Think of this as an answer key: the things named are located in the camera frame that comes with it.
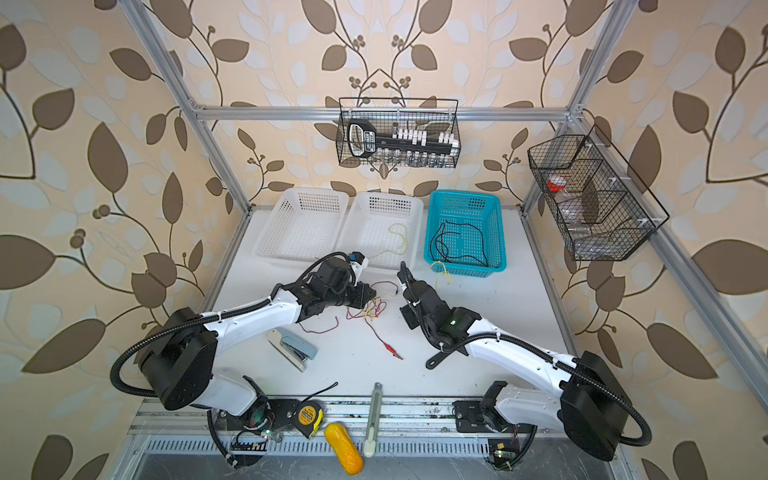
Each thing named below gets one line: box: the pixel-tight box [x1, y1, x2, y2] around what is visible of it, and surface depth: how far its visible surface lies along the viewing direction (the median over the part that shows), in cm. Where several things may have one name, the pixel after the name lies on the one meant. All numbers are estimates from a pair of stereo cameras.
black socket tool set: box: [347, 119, 461, 163], surface depth 85 cm
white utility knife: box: [364, 382, 383, 458], surface depth 75 cm
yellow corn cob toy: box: [324, 422, 364, 476], surface depth 69 cm
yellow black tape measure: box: [293, 400, 323, 439], surface depth 73 cm
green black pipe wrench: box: [425, 340, 473, 369], surface depth 58 cm
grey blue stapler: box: [267, 327, 318, 373], surface depth 85 cm
